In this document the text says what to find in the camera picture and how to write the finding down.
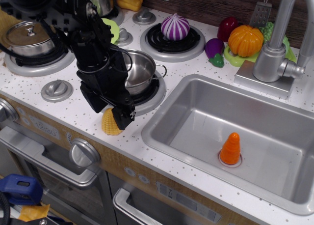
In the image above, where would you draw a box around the orange toy carrot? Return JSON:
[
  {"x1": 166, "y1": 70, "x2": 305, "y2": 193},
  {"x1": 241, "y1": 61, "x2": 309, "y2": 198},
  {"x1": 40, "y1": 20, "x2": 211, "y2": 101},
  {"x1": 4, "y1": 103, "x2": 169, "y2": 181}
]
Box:
[{"x1": 219, "y1": 132, "x2": 240, "y2": 165}]

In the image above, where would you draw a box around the light green toy cutting board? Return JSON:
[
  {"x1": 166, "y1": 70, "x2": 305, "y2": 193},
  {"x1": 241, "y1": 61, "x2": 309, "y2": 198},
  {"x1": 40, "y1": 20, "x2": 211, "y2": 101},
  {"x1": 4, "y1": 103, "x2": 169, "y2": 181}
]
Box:
[{"x1": 223, "y1": 45, "x2": 260, "y2": 67}]

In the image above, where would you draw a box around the stove burner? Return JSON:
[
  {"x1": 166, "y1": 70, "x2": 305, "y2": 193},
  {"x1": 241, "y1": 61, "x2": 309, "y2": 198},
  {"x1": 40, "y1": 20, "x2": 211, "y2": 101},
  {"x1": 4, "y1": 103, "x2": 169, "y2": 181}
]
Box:
[
  {"x1": 4, "y1": 52, "x2": 75, "y2": 77},
  {"x1": 106, "y1": 6, "x2": 125, "y2": 26},
  {"x1": 126, "y1": 71, "x2": 166, "y2": 117},
  {"x1": 140, "y1": 24, "x2": 205, "y2": 63}
]

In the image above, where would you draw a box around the steel pot with lid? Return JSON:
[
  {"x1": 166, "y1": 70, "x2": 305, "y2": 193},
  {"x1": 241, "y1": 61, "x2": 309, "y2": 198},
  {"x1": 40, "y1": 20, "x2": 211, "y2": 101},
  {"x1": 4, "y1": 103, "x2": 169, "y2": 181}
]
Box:
[{"x1": 3, "y1": 21, "x2": 55, "y2": 57}]

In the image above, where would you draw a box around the back left stove burner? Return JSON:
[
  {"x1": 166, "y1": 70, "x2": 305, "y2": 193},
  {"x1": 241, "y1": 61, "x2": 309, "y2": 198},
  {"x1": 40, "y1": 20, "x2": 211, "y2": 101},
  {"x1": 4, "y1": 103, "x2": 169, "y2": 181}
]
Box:
[{"x1": 106, "y1": 6, "x2": 125, "y2": 26}]

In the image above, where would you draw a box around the silver oven dial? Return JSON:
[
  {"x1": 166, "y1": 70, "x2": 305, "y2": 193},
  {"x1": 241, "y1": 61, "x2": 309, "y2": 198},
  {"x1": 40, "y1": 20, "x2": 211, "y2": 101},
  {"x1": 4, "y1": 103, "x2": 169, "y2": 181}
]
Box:
[
  {"x1": 0, "y1": 98, "x2": 19, "y2": 122},
  {"x1": 69, "y1": 138, "x2": 101, "y2": 168}
]

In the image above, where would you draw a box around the grey stovetop knob back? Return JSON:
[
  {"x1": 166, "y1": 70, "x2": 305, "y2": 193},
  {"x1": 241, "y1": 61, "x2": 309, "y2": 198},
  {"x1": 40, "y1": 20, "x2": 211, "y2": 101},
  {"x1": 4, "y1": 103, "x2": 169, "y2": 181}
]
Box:
[{"x1": 132, "y1": 7, "x2": 156, "y2": 25}]

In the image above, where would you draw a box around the steel pan with handles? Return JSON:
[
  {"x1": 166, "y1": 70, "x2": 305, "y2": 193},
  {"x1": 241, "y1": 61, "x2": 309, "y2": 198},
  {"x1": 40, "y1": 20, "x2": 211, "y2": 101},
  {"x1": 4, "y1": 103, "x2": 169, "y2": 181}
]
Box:
[{"x1": 123, "y1": 49, "x2": 167, "y2": 96}]

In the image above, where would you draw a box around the purple white toy onion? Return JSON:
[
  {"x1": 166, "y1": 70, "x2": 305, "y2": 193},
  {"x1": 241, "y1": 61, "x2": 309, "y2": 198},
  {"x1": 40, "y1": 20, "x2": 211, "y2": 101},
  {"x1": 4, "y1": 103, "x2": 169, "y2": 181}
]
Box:
[{"x1": 161, "y1": 13, "x2": 190, "y2": 41}]

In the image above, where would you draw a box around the grey toy spatula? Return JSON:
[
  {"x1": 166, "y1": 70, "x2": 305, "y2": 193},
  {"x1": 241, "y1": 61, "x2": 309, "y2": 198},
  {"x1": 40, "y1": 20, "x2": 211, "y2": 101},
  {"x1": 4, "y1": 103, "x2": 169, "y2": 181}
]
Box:
[{"x1": 249, "y1": 0, "x2": 272, "y2": 28}]

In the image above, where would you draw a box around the green toy lettuce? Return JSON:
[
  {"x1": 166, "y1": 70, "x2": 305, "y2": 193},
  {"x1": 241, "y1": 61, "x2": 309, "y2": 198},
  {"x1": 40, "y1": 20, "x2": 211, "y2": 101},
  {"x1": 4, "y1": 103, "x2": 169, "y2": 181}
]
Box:
[{"x1": 259, "y1": 22, "x2": 297, "y2": 63}]

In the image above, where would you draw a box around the grey toy sink basin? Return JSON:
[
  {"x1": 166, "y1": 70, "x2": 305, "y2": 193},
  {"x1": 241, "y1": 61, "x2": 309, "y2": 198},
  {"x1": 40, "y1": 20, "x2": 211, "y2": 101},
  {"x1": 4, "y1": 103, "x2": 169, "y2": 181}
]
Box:
[{"x1": 142, "y1": 75, "x2": 314, "y2": 216}]

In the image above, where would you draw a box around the blue clamp tool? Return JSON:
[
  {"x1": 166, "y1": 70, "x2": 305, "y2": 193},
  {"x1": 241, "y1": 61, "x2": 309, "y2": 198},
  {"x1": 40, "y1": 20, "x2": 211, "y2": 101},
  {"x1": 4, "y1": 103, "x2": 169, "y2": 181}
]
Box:
[{"x1": 0, "y1": 174, "x2": 43, "y2": 205}]

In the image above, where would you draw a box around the orange toy pumpkin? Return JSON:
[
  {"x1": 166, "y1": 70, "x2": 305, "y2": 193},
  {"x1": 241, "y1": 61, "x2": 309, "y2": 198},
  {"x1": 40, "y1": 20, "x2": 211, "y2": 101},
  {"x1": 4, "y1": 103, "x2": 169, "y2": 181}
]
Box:
[{"x1": 228, "y1": 25, "x2": 264, "y2": 57}]

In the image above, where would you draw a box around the front centre stove burner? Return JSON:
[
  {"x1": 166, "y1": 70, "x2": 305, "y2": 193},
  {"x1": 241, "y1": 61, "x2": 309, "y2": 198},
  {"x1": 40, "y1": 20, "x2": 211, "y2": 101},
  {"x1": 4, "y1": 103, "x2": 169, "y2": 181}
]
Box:
[{"x1": 126, "y1": 71, "x2": 166, "y2": 117}]

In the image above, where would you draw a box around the green toy plate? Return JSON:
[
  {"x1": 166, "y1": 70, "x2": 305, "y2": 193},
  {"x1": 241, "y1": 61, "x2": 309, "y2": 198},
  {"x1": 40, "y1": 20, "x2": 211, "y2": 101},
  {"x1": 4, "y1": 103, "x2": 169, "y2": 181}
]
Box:
[{"x1": 102, "y1": 18, "x2": 120, "y2": 44}]

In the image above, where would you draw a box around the front left stove burner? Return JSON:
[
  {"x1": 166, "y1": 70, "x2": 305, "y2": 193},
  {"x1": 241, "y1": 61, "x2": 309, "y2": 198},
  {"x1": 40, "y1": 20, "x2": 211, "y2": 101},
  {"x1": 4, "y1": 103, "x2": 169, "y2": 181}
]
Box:
[{"x1": 4, "y1": 52, "x2": 75, "y2": 77}]

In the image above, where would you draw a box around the yellow tape piece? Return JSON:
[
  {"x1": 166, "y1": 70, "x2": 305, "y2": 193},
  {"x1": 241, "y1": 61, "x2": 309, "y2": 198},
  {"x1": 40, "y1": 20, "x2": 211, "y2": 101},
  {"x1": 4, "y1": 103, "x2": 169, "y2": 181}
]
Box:
[{"x1": 18, "y1": 204, "x2": 50, "y2": 222}]

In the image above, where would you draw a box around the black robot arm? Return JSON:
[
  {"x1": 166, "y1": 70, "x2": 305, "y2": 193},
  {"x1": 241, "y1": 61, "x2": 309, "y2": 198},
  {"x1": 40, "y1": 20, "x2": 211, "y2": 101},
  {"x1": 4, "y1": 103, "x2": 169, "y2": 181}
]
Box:
[{"x1": 0, "y1": 0, "x2": 135, "y2": 130}]

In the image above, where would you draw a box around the back right stove burner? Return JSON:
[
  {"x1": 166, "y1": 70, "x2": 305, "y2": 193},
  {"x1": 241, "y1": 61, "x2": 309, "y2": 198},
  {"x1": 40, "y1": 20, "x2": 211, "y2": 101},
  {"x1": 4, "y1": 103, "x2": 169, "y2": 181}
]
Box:
[{"x1": 140, "y1": 24, "x2": 205, "y2": 63}]

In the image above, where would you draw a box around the silver oven dial right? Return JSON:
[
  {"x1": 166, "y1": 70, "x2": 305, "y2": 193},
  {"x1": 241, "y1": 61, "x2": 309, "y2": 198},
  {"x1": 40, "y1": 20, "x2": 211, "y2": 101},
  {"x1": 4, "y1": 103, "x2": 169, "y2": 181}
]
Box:
[{"x1": 69, "y1": 138, "x2": 101, "y2": 168}]

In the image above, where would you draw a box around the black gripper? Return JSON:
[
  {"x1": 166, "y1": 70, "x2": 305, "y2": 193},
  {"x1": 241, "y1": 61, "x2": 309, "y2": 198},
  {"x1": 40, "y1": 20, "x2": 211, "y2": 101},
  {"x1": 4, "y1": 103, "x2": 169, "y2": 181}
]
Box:
[{"x1": 77, "y1": 51, "x2": 135, "y2": 130}]

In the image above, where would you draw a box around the purple toy eggplant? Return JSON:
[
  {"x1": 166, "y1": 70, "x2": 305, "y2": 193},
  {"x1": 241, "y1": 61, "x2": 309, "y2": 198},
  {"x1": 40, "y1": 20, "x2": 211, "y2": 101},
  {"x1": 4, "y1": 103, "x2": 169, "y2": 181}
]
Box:
[{"x1": 205, "y1": 38, "x2": 225, "y2": 68}]

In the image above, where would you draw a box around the silver oven dial left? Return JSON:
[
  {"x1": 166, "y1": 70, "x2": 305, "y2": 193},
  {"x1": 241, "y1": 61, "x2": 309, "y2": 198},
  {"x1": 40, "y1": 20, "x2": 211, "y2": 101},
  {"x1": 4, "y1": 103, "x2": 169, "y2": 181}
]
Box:
[{"x1": 0, "y1": 98, "x2": 19, "y2": 122}]

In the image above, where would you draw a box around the yellow toy corn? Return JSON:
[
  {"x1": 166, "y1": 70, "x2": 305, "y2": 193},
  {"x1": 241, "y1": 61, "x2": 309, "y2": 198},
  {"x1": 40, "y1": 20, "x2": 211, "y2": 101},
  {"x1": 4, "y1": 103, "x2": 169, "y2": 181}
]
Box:
[{"x1": 101, "y1": 108, "x2": 122, "y2": 136}]

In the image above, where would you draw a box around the silver dishwasher door handle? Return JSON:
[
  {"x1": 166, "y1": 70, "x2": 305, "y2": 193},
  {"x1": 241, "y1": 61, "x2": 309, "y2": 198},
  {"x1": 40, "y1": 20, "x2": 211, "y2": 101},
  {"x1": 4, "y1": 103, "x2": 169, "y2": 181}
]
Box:
[{"x1": 112, "y1": 188, "x2": 170, "y2": 225}]

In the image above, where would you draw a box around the grey stovetop knob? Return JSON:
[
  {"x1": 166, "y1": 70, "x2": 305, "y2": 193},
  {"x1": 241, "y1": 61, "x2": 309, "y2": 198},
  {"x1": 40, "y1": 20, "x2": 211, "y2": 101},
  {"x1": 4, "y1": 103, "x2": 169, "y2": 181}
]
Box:
[
  {"x1": 132, "y1": 7, "x2": 156, "y2": 25},
  {"x1": 115, "y1": 28, "x2": 133, "y2": 46},
  {"x1": 41, "y1": 80, "x2": 73, "y2": 103}
]

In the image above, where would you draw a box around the silver oven door handle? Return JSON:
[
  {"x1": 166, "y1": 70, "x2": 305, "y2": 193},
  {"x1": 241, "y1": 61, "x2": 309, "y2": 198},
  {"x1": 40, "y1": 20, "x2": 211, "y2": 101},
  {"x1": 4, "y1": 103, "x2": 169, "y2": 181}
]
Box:
[{"x1": 0, "y1": 127, "x2": 98, "y2": 190}]

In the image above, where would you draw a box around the grey stovetop knob front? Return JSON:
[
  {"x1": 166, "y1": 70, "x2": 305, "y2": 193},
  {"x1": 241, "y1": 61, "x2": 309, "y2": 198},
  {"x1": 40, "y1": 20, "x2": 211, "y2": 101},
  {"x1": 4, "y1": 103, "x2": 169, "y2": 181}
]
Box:
[{"x1": 41, "y1": 80, "x2": 73, "y2": 103}]

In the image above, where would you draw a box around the yellow toy bell pepper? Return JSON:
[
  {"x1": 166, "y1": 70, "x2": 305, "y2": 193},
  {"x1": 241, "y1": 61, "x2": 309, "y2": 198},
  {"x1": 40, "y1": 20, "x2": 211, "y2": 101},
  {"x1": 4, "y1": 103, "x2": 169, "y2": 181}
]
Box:
[{"x1": 116, "y1": 0, "x2": 143, "y2": 12}]

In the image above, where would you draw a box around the black cable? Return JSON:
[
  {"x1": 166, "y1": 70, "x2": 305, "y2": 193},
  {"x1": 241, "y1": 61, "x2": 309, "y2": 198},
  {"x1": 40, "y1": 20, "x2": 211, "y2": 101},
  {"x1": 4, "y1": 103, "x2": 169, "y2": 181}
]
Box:
[{"x1": 0, "y1": 190, "x2": 12, "y2": 225}]

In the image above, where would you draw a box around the silver toy faucet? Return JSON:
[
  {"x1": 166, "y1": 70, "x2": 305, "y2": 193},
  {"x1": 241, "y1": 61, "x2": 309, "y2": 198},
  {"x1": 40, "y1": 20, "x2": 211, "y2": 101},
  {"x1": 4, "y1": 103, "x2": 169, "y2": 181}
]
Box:
[{"x1": 234, "y1": 0, "x2": 314, "y2": 99}]

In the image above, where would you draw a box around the grey stovetop knob middle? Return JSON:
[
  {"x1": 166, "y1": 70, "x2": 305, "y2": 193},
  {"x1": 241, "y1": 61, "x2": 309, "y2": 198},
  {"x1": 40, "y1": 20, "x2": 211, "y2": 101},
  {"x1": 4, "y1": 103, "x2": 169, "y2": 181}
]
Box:
[{"x1": 115, "y1": 28, "x2": 133, "y2": 46}]

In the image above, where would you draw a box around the dark red toy pepper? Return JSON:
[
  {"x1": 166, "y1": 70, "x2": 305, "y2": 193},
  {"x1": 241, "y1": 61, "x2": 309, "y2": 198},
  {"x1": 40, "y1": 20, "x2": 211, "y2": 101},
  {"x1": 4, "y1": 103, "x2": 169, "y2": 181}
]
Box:
[{"x1": 217, "y1": 16, "x2": 238, "y2": 42}]

